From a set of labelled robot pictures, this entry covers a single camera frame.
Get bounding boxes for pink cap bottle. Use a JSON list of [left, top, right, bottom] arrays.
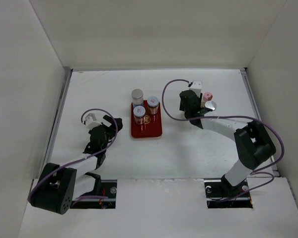
[[201, 92, 213, 108]]

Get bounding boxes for silver cap white bottle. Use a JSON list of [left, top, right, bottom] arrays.
[[204, 100, 217, 112]]

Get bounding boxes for small jar red label lid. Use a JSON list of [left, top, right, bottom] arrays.
[[133, 105, 146, 124]]

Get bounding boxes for tall blue label spice bottle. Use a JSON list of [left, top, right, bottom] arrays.
[[131, 89, 144, 107]]

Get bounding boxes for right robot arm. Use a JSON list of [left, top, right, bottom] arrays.
[[179, 90, 276, 196]]

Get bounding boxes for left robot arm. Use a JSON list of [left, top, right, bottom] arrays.
[[28, 114, 123, 215]]

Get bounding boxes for red rectangular tray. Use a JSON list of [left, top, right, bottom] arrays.
[[130, 100, 162, 139]]

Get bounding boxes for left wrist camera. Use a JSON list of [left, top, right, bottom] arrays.
[[84, 118, 101, 130]]

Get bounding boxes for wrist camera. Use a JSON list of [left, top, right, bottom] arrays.
[[84, 118, 101, 130], [188, 80, 202, 94]]

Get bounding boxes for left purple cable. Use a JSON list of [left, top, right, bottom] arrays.
[[28, 108, 119, 208]]

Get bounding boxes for purple cable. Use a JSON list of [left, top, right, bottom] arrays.
[[161, 79, 286, 203], [28, 108, 119, 208]]

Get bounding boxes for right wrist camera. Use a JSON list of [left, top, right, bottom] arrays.
[[188, 80, 202, 94]]

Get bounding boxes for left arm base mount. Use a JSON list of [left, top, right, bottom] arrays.
[[71, 173, 118, 209]]

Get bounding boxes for left aluminium table rail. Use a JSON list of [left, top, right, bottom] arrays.
[[38, 66, 73, 175]]

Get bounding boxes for aluminium table rail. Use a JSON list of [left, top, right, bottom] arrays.
[[240, 68, 280, 177], [38, 66, 73, 175]]

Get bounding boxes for right aluminium table rail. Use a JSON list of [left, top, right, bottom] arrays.
[[240, 68, 280, 177]]

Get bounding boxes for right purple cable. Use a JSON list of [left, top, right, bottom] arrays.
[[161, 79, 286, 203]]

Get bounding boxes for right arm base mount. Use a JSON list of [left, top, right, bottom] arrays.
[[204, 179, 253, 209]]

